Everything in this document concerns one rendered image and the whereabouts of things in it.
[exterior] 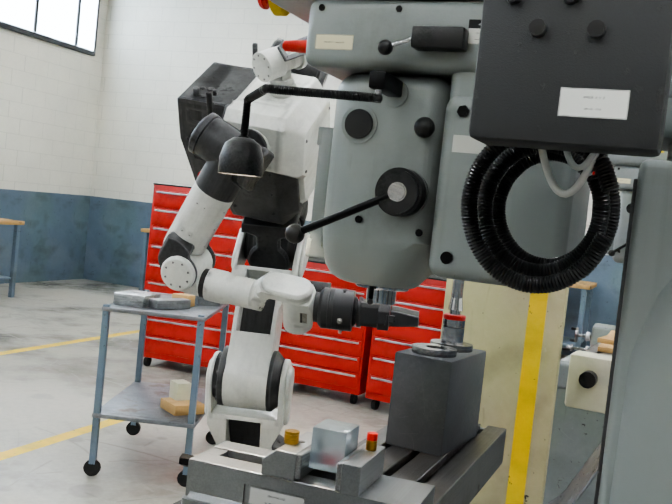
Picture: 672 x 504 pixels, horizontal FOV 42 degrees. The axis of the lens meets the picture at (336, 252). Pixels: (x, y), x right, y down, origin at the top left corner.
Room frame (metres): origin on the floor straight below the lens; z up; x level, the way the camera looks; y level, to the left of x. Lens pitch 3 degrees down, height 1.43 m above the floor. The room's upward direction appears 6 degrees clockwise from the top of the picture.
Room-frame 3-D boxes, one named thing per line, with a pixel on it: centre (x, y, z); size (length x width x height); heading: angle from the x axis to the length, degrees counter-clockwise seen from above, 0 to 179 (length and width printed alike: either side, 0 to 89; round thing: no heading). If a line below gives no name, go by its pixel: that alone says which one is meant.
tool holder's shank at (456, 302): (1.82, -0.26, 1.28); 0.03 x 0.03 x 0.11
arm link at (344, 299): (1.85, -0.07, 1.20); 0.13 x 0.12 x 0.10; 175
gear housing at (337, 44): (1.36, -0.12, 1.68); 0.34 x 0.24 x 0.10; 68
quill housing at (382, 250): (1.38, -0.08, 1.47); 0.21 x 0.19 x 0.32; 158
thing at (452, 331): (1.82, -0.26, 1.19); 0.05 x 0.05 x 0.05
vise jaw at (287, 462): (1.27, 0.03, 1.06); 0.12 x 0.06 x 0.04; 161
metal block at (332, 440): (1.25, -0.03, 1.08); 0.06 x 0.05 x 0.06; 161
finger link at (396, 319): (1.78, -0.15, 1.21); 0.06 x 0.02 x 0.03; 85
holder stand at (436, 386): (1.78, -0.24, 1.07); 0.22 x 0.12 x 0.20; 153
